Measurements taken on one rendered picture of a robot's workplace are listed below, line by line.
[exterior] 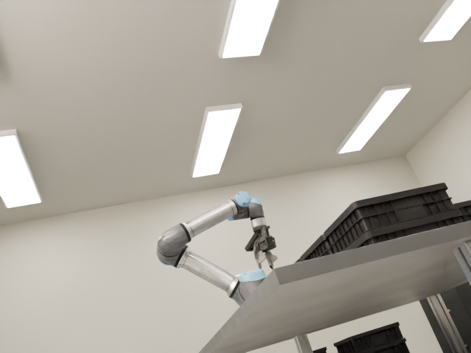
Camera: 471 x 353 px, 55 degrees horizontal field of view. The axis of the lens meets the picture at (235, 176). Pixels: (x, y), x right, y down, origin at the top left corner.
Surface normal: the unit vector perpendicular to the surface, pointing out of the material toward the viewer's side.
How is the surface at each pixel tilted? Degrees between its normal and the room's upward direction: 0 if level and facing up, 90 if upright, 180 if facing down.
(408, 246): 90
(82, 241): 90
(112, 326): 90
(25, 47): 180
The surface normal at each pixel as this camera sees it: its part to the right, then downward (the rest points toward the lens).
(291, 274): 0.20, -0.48
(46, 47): 0.29, 0.86
